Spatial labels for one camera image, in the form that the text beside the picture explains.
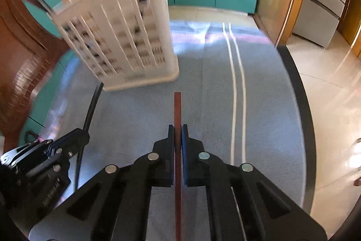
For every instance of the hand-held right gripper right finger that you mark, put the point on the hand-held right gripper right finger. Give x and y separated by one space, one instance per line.
185 150

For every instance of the white slotted utensil basket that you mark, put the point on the white slotted utensil basket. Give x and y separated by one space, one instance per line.
118 32

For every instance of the brown wooden door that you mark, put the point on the brown wooden door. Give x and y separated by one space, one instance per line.
17 74

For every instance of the blue tablecloth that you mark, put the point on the blue tablecloth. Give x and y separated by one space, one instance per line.
211 88

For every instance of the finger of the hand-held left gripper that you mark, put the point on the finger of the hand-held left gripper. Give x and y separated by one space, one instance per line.
56 160
70 138

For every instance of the round black-rimmed table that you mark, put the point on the round black-rimmed table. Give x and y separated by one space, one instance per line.
304 116

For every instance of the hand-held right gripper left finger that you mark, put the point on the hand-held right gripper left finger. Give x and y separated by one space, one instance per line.
171 150

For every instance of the red-brown chopstick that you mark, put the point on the red-brown chopstick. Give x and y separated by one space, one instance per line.
177 108

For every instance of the silver refrigerator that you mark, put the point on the silver refrigerator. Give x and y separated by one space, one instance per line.
321 3

